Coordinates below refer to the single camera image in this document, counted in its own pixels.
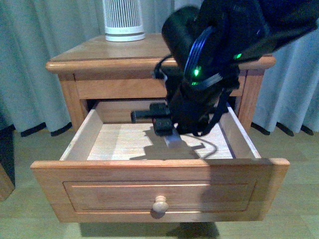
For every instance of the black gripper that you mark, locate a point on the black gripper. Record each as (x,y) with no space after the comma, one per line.
(195,105)

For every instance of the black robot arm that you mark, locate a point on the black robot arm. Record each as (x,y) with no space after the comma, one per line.
(208,44)

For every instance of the upper drawer wooden knob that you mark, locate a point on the upper drawer wooden knob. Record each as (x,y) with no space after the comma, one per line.
(160,205)

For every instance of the wooden nightstand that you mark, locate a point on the wooden nightstand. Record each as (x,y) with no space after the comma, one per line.
(102,70)

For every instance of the white cylindrical air purifier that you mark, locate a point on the white cylindrical air purifier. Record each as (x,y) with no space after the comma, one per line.
(123,20)

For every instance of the grey curtain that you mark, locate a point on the grey curtain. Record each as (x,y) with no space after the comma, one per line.
(34,31)

